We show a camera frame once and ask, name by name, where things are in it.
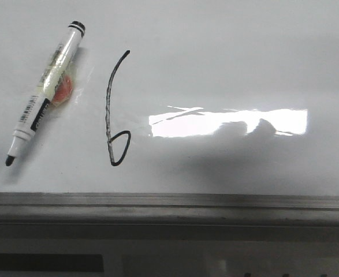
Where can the white whiteboard with aluminium frame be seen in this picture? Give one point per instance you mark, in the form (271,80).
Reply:
(172,114)

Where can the white black whiteboard marker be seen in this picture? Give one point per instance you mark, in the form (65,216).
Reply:
(50,81)

